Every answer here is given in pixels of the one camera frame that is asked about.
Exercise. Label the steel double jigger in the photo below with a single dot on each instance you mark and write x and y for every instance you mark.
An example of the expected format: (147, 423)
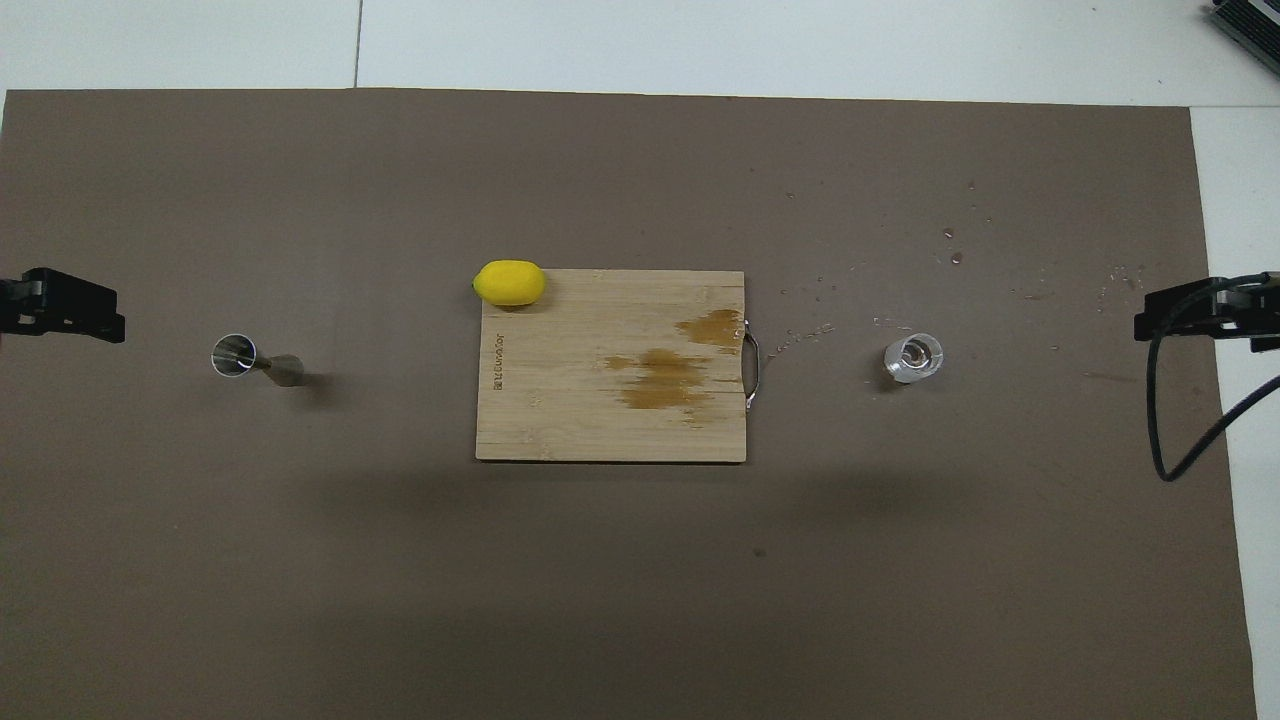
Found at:
(234, 355)

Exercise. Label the small clear glass cup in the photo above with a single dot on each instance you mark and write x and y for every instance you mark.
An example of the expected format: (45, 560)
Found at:
(913, 358)

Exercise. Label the yellow lemon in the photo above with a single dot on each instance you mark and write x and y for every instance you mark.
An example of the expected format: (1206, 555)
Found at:
(509, 282)

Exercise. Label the brown table mat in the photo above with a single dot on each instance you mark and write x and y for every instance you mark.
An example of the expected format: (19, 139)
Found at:
(300, 550)

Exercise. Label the wooden cutting board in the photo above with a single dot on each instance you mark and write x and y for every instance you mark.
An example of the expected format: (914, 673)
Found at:
(600, 420)

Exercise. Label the grey ribbed device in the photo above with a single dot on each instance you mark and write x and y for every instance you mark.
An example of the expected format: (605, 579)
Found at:
(1250, 20)

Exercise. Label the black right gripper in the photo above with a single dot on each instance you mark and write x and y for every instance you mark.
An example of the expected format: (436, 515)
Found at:
(1268, 315)

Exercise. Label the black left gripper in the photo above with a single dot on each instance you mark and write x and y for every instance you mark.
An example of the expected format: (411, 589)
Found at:
(8, 305)

